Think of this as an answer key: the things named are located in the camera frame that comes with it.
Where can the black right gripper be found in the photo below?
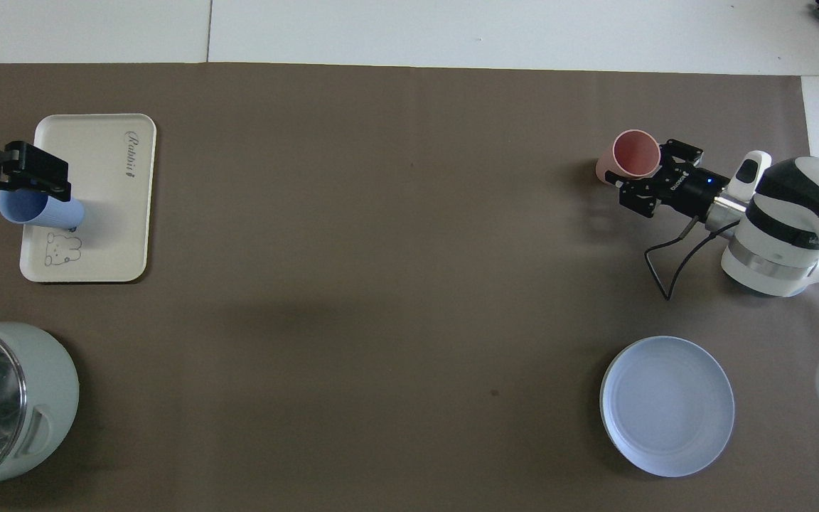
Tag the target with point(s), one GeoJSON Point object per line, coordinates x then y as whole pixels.
{"type": "Point", "coordinates": [694, 188]}

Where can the pink plastic cup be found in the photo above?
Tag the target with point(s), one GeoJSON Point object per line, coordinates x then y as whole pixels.
{"type": "Point", "coordinates": [633, 156]}

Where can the blue plastic cup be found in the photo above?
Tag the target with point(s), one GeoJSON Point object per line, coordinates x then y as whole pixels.
{"type": "Point", "coordinates": [47, 212]}

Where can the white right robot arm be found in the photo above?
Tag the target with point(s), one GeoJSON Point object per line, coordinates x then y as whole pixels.
{"type": "Point", "coordinates": [786, 235]}

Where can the cream rabbit print tray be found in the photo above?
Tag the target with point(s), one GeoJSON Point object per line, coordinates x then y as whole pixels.
{"type": "Point", "coordinates": [111, 213]}

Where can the pale green electric pot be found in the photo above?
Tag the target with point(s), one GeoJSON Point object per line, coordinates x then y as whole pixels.
{"type": "Point", "coordinates": [54, 384]}

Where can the pale blue round plate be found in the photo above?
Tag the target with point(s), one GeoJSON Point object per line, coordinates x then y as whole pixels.
{"type": "Point", "coordinates": [665, 405]}

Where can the brown paper table mat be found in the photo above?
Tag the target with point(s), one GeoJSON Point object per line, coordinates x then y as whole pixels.
{"type": "Point", "coordinates": [352, 284]}

